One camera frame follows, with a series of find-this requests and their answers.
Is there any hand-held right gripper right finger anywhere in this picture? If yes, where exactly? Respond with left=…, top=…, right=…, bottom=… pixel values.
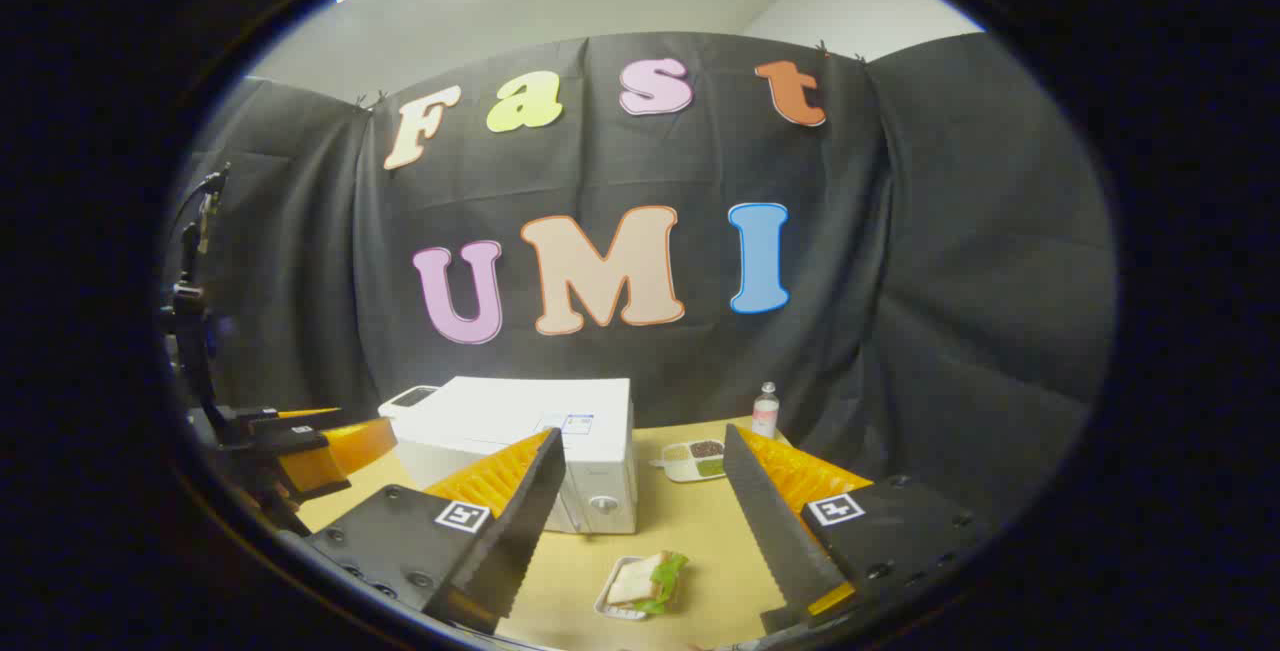
left=722, top=424, right=991, bottom=637

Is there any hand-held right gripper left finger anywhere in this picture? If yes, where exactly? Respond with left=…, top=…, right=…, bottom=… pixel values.
left=305, top=428, right=568, bottom=635

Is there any divided plate with beans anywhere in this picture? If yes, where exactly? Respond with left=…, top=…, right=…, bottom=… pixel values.
left=650, top=438, right=727, bottom=484

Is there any black cable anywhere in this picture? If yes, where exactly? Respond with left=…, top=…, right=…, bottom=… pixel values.
left=180, top=164, right=231, bottom=284

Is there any sandwich with lettuce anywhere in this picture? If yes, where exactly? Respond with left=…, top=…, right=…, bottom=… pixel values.
left=607, top=551, right=689, bottom=616

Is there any white ribbed plastic tray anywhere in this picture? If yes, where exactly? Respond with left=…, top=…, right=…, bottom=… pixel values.
left=594, top=556, right=681, bottom=622

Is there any white microwave oven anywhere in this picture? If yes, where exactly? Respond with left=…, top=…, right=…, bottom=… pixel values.
left=378, top=376, right=639, bottom=535

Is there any small bottle with pink label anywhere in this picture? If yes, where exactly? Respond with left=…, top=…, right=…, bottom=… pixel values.
left=751, top=381, right=781, bottom=440

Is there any black backdrop cloth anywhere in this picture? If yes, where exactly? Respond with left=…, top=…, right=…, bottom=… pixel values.
left=165, top=31, right=1116, bottom=532

